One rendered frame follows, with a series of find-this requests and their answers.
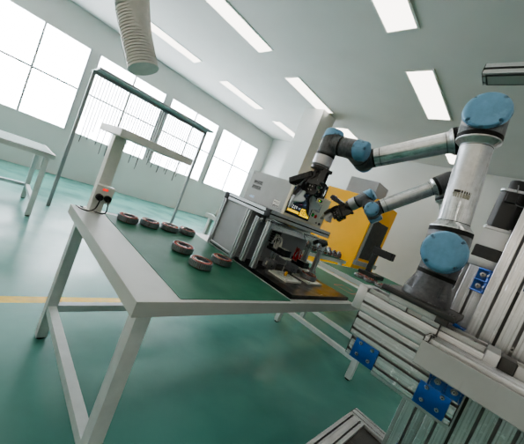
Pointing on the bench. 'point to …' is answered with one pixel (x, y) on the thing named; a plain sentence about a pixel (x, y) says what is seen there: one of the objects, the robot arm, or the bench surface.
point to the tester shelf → (276, 214)
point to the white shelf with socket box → (102, 191)
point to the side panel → (228, 226)
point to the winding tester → (280, 196)
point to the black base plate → (293, 284)
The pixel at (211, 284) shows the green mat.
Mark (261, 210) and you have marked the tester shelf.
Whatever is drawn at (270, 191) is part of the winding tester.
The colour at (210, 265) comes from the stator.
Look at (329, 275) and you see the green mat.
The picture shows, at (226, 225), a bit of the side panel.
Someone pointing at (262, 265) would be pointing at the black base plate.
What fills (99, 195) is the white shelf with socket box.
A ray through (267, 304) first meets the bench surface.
